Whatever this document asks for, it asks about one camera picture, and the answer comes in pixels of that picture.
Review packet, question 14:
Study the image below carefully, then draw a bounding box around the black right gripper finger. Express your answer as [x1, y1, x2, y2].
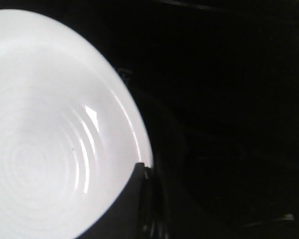
[78, 163, 151, 239]

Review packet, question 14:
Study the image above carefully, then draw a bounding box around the white plate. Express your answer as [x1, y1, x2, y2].
[0, 9, 153, 239]

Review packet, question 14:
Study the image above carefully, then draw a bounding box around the black glass cooktop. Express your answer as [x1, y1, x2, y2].
[41, 0, 299, 239]

